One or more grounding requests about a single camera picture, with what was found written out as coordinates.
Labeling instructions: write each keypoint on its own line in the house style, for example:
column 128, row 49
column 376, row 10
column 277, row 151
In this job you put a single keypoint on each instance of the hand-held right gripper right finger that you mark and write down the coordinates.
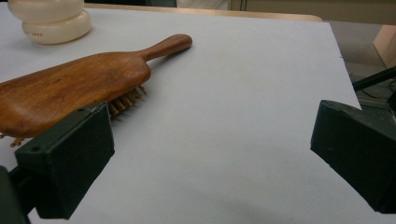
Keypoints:
column 358, row 149

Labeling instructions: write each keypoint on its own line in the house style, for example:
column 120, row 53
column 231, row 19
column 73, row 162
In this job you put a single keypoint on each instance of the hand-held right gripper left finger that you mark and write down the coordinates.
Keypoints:
column 68, row 161

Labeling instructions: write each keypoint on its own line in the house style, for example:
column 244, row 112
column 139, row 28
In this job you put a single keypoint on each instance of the white paper sheet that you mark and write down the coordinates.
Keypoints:
column 218, row 124

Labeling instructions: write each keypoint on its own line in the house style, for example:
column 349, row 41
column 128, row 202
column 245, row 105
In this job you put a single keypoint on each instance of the beige box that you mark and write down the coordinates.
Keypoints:
column 387, row 43

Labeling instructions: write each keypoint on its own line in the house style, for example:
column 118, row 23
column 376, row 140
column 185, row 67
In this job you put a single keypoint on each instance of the black metal stand bar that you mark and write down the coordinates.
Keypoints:
column 375, row 79

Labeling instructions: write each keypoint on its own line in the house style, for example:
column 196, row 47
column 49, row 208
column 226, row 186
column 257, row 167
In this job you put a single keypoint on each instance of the wooden hairbrush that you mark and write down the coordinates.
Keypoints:
column 77, row 84

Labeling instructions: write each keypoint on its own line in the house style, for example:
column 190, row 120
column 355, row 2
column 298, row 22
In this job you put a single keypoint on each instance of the cream ribbed plastic bottle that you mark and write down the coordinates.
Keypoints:
column 53, row 21

